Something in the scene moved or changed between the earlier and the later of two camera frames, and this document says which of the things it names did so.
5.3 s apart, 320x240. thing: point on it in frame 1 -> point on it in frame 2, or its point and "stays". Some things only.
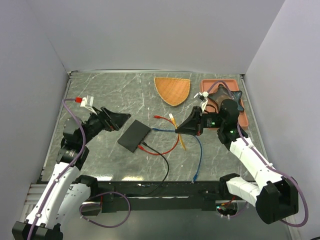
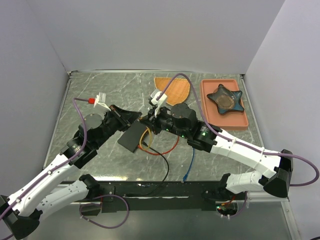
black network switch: (134, 135) stays
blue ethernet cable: (201, 153) -> (187, 173)
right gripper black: (189, 126) -> (152, 121)
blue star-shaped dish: (222, 94) stays
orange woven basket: (174, 91) stays
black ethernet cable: (166, 176) stays
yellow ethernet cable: (174, 121) -> (150, 139)
